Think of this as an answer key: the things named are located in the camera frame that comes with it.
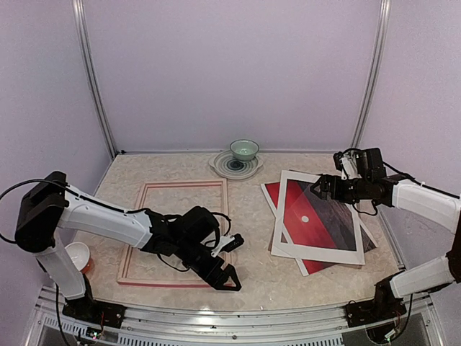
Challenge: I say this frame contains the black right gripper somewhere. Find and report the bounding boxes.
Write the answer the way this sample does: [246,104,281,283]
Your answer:
[310,174,371,205]

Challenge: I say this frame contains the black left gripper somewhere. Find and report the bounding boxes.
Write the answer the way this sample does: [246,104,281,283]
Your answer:
[175,237,242,292]

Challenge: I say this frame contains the wooden picture frame red edge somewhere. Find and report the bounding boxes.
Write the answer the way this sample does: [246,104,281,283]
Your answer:
[117,179,228,288]

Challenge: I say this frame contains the white photo mat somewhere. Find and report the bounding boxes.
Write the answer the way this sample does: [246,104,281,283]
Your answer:
[270,169,366,267]

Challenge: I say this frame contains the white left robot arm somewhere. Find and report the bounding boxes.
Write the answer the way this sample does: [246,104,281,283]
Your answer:
[14,171,243,321]

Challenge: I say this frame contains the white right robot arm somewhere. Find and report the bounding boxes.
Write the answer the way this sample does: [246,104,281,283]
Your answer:
[310,148,460,320]

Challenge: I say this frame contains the red and dark photo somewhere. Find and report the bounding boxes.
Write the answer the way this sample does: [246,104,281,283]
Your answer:
[261,182,377,276]

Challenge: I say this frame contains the green ceramic bowl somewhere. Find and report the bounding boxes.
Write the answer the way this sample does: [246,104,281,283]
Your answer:
[229,139,260,161]

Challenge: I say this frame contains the white plate green rings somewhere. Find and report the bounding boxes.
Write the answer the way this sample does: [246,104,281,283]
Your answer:
[207,150,265,179]

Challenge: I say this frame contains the white bowl orange outside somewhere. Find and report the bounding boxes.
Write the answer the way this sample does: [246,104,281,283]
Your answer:
[65,241,93,274]

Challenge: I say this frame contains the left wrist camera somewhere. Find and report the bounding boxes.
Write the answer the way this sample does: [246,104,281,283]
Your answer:
[211,234,244,257]

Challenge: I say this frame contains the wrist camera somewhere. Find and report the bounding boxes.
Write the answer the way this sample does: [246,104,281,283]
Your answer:
[211,234,244,257]
[333,148,359,180]

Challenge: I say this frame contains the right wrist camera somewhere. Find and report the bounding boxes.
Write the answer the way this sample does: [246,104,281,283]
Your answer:
[333,148,359,180]

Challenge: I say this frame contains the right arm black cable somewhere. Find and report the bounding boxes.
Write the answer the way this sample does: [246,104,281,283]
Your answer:
[354,161,461,217]

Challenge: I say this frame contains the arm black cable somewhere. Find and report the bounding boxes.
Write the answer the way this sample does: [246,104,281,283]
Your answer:
[0,179,152,246]
[354,161,461,217]

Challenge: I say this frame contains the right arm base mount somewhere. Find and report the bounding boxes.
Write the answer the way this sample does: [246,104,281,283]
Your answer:
[344,277,407,327]

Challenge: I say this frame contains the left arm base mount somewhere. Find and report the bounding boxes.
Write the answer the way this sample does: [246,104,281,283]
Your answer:
[63,275,127,329]

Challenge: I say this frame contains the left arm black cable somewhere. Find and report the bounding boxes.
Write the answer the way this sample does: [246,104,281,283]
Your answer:
[0,179,152,246]

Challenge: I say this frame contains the right aluminium corner post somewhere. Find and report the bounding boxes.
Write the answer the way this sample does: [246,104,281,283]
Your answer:
[350,0,392,147]

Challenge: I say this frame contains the aluminium corner post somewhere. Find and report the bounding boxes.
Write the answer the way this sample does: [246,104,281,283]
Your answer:
[350,0,392,147]
[71,0,118,159]

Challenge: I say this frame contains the left aluminium corner post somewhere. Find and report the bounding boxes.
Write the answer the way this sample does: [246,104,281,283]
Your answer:
[71,0,118,159]

